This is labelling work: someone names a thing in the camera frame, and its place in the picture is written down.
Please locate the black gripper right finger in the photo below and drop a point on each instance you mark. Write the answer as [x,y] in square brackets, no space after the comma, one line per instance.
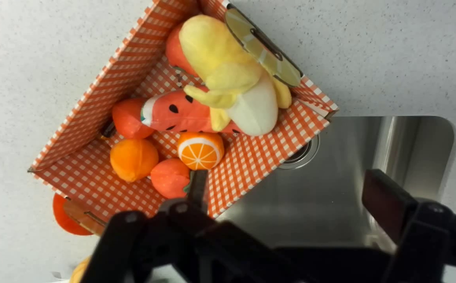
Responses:
[388,201]

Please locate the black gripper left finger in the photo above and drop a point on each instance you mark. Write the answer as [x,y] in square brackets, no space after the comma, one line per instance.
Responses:
[196,189]

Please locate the plush orange slice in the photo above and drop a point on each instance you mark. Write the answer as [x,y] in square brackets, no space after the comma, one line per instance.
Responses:
[201,151]

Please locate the red plush tomato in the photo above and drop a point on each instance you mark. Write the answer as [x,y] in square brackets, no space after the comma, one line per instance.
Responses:
[171,178]

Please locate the round orange plush fruit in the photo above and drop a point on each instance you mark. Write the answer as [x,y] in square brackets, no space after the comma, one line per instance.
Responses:
[135,159]

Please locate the plush watermelon slice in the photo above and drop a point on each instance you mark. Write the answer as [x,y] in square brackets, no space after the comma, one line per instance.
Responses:
[176,112]

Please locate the stainless steel sink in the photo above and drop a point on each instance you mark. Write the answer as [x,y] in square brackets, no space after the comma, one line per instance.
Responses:
[316,197]

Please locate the yellow plush banana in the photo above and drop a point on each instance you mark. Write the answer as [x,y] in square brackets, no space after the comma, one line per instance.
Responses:
[237,87]

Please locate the red plush fruit under banana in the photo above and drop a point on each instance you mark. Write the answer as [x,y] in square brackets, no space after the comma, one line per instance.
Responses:
[177,50]

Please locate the red plastic bowl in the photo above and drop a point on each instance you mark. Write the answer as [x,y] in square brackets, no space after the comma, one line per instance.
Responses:
[64,217]

